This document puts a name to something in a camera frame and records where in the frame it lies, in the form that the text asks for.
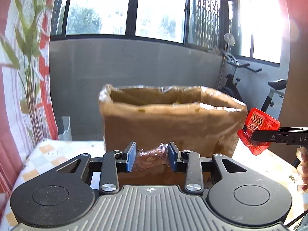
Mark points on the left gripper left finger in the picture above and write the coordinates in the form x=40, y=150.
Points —
x=109, y=165

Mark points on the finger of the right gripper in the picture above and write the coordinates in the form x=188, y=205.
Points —
x=296, y=136

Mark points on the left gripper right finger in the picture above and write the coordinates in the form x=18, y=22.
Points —
x=193, y=166

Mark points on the brown clear snack packet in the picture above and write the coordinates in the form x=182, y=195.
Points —
x=150, y=158

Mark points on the red snack packet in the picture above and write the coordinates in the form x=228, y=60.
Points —
x=257, y=120

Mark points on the person's right hand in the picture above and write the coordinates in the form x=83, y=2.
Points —
x=301, y=154

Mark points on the brown cardboard box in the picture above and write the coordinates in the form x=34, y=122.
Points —
x=197, y=118

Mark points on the small clear container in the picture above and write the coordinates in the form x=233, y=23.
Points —
x=64, y=129

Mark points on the checkered floral tablecloth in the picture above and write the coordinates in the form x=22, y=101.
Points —
x=55, y=191

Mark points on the black exercise bike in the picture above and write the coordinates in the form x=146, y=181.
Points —
x=256, y=83

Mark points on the black framed window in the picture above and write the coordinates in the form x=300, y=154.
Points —
x=246, y=28

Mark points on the red floral curtain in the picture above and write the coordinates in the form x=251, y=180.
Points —
x=27, y=115

